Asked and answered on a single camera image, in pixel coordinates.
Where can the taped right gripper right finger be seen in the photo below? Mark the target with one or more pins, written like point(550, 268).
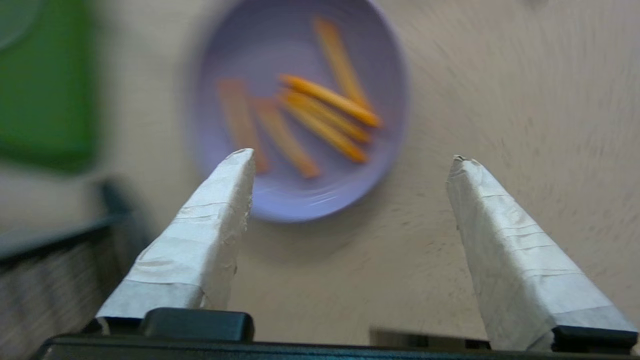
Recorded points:
point(515, 265)

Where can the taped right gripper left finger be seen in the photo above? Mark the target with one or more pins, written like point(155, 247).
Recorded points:
point(200, 250)

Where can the purple plate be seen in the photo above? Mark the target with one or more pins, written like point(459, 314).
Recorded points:
point(260, 45)

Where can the silver black microwave oven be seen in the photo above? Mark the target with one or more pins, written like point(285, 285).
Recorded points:
point(40, 290)

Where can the green cutting board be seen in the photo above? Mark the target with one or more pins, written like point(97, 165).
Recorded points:
point(45, 85)

